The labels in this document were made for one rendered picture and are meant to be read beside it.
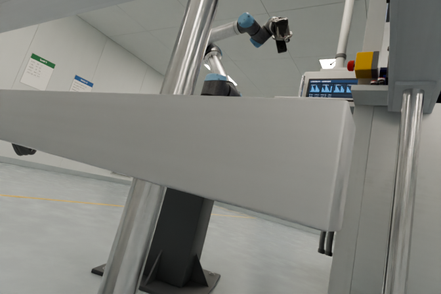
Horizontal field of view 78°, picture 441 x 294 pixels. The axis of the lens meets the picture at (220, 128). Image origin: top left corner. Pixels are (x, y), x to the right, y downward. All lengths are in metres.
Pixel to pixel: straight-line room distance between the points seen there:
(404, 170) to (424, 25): 0.36
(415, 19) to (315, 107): 0.43
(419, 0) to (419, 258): 0.72
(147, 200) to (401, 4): 0.55
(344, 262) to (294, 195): 0.81
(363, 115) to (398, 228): 0.45
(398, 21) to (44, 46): 5.64
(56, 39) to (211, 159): 5.79
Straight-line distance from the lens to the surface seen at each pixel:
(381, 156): 1.08
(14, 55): 5.72
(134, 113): 0.41
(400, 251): 0.83
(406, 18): 0.67
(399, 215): 0.83
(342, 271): 1.07
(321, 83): 2.35
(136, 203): 0.39
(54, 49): 5.98
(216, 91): 1.41
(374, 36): 1.27
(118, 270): 0.41
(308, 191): 0.26
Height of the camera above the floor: 0.44
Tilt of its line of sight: 12 degrees up
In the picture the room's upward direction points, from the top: 14 degrees clockwise
